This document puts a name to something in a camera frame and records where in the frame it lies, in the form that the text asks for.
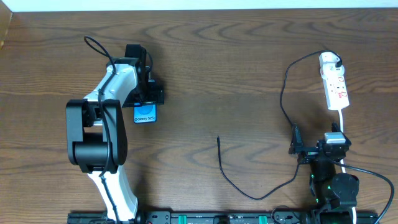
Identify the black USB charging cable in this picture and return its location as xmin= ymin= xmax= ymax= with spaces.
xmin=216 ymin=49 xmax=343 ymax=201

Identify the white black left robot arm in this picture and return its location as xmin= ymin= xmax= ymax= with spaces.
xmin=65 ymin=44 xmax=164 ymax=223

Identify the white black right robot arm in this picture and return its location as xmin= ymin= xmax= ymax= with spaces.
xmin=289 ymin=123 xmax=359 ymax=223

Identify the white USB charger adapter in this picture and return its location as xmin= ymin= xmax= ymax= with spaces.
xmin=319 ymin=52 xmax=345 ymax=80

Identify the white power strip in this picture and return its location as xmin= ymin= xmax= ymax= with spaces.
xmin=320 ymin=67 xmax=349 ymax=111

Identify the white power strip cord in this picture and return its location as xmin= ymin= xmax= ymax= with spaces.
xmin=338 ymin=108 xmax=358 ymax=224

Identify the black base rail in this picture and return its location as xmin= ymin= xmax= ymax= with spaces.
xmin=67 ymin=210 xmax=380 ymax=224

